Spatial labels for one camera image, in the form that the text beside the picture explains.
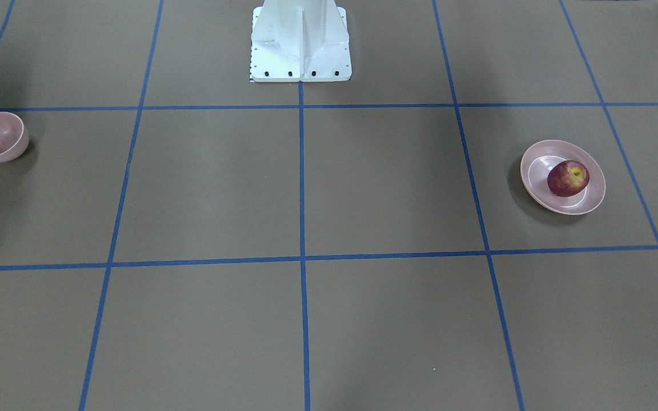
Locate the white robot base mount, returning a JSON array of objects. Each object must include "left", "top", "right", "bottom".
[{"left": 249, "top": 1, "right": 352, "bottom": 83}]

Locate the red apple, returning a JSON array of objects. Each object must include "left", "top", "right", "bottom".
[{"left": 547, "top": 160, "right": 589, "bottom": 198}]

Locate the pink plate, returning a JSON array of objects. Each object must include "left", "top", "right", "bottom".
[{"left": 520, "top": 140, "right": 607, "bottom": 216}]

